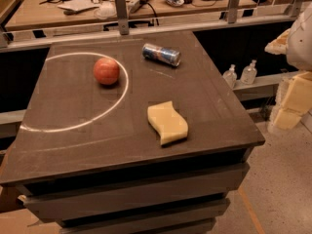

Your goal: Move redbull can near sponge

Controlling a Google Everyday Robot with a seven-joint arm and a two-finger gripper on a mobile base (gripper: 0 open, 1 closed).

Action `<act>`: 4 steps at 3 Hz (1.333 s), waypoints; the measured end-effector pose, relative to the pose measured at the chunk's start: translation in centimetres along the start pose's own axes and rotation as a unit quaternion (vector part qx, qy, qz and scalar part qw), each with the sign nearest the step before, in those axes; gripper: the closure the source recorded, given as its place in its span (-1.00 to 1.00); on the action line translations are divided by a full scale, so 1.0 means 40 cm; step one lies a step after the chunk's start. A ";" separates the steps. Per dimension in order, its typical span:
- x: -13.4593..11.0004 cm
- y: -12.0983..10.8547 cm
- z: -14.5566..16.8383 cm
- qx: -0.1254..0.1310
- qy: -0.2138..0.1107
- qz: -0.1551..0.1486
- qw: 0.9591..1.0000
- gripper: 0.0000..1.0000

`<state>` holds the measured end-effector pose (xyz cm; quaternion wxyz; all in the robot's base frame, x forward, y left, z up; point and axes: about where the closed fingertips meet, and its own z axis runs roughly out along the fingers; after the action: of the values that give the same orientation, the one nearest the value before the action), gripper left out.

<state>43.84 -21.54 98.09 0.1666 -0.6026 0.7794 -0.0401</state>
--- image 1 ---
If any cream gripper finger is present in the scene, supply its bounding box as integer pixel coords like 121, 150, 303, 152
264, 29, 290, 55

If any blue silver redbull can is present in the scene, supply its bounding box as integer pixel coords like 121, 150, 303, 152
142, 43, 180, 67

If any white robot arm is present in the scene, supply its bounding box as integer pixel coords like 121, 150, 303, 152
264, 4, 312, 71

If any yellow wavy sponge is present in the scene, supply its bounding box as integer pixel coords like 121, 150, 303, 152
147, 101, 188, 145

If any clear sanitizer bottle right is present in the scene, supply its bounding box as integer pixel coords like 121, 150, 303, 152
240, 59, 257, 85

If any clear sanitizer bottle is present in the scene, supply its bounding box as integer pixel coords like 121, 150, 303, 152
222, 64, 237, 89
240, 59, 257, 85

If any clear sanitizer bottle left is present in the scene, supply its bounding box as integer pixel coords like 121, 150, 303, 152
222, 64, 237, 89

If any dark drawer cabinet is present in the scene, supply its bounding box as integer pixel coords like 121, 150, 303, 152
1, 31, 264, 234

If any red apple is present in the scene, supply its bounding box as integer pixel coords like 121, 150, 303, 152
94, 58, 120, 86

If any white paper stack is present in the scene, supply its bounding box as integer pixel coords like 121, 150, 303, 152
58, 0, 99, 12

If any wooden background desk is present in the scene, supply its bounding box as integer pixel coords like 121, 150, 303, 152
4, 0, 261, 32

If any grey metal rail frame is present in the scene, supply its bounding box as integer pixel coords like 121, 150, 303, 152
0, 0, 311, 52

